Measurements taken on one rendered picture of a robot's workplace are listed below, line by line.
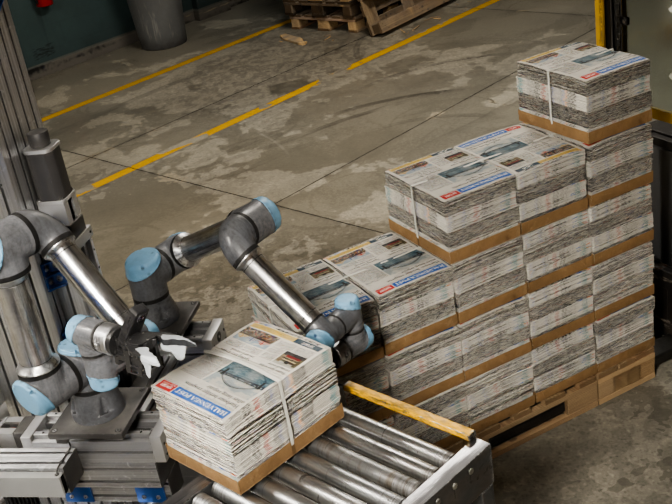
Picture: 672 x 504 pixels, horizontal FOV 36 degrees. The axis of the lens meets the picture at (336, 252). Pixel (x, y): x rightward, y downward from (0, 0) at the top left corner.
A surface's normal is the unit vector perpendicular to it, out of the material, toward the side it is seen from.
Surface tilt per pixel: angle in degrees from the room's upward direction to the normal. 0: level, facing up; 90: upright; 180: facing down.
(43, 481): 90
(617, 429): 0
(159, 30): 91
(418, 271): 1
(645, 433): 0
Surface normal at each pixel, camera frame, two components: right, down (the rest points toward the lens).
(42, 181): -0.18, 0.47
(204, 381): -0.11, -0.90
